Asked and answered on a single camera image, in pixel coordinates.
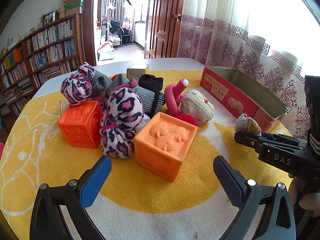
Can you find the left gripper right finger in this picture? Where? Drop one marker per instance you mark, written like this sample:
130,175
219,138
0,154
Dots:
277,220

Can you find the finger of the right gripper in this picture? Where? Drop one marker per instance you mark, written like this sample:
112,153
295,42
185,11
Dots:
249,140

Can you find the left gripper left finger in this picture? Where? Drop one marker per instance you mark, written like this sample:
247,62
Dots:
47,219

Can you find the red metal tin box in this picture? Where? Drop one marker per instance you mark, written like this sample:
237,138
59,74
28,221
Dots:
240,94

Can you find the red yarn ball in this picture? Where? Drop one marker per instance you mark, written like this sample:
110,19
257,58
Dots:
186,118

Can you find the cream pink sock bundle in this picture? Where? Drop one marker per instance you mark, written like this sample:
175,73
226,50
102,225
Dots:
197,105

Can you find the light orange embossed cube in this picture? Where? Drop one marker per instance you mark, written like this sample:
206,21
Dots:
162,145

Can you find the pink rubber ring toy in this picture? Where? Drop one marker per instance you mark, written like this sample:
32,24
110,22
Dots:
172,94

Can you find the bright orange embossed cube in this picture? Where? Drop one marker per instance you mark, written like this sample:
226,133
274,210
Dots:
80,124

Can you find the grey striped sock bundle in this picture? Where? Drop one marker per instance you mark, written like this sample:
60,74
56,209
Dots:
152,102

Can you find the clear plastic packet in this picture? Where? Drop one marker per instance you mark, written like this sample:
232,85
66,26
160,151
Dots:
63,107

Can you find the black knit sock bundle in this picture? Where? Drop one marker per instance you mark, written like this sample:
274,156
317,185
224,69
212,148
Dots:
150,82

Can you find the large leopard print sock bundle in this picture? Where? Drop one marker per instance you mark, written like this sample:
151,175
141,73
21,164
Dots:
122,114

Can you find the small cardboard box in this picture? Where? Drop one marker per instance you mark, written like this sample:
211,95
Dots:
135,71

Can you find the grey knit sock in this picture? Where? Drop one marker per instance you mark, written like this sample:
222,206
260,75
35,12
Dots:
100,82

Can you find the yellow white towel mat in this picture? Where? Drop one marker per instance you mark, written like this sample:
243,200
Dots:
134,202

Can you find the patterned purple curtain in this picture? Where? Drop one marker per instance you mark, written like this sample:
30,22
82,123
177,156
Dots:
274,42

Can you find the brown wooden door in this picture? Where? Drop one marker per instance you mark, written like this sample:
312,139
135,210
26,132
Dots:
163,28

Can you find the wooden bookshelf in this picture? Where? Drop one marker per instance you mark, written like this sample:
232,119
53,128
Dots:
48,52

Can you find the stacked red green boxes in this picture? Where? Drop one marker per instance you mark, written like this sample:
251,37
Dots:
73,7

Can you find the picture frame on shelf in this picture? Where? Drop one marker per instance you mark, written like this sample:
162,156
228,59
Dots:
50,17

